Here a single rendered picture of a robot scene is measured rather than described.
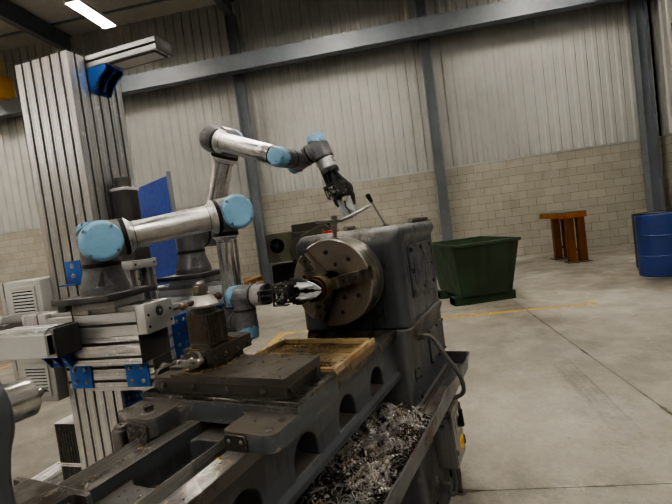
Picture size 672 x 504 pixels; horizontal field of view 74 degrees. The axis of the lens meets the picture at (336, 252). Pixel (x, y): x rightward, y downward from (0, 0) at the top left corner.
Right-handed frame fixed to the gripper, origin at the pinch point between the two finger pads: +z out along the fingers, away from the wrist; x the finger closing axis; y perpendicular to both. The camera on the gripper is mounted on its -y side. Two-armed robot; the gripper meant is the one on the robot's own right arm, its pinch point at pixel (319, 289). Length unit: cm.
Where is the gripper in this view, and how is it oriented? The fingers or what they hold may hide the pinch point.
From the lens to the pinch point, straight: 144.8
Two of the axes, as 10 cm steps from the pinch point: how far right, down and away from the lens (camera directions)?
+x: -1.3, -9.9, -0.6
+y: -4.5, 1.1, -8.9
